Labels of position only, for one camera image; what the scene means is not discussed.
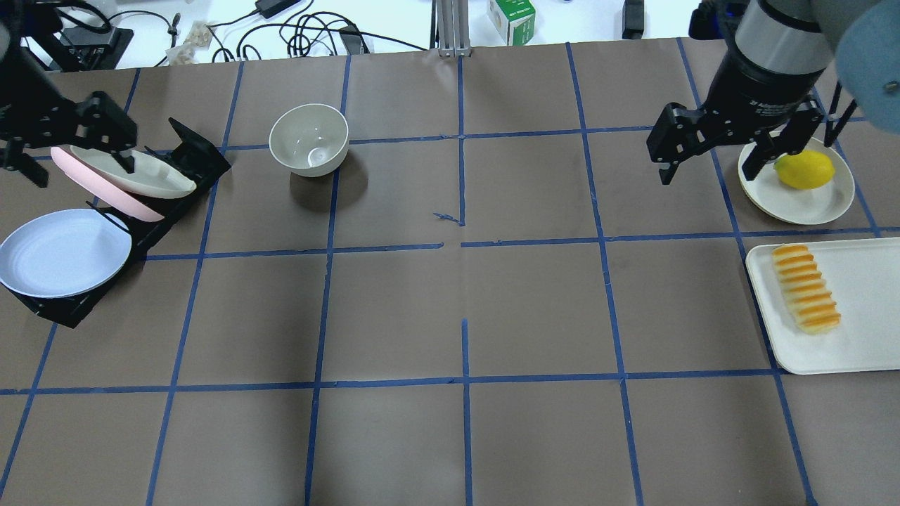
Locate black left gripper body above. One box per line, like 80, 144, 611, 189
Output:
2, 91, 138, 157

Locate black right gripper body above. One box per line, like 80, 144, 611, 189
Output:
646, 95, 824, 164

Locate light blue plate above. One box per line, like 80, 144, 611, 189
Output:
1, 209, 132, 299

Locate striped toy bread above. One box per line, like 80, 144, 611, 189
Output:
771, 244, 842, 335

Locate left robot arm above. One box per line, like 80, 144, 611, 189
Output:
1, 1, 138, 187

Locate cream plate in rack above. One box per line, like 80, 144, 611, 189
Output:
70, 146, 197, 200

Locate pink plate in rack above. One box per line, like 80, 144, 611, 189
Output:
51, 147, 164, 222

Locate cream plate under lemon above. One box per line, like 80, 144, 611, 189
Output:
738, 137, 856, 226

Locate black plate rack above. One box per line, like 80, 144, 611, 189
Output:
1, 119, 231, 329

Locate yellow lemon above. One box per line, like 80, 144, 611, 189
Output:
773, 150, 836, 191

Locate white rectangular tray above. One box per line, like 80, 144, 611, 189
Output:
745, 238, 899, 375

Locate white ceramic bowl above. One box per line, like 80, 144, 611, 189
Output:
268, 103, 349, 177

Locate black power adapter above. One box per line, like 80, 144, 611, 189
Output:
254, 0, 300, 19

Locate green white carton box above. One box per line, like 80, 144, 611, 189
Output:
487, 0, 536, 47

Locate black tangled cables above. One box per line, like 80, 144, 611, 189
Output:
204, 7, 430, 64

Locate aluminium frame post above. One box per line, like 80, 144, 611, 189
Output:
430, 1, 472, 58

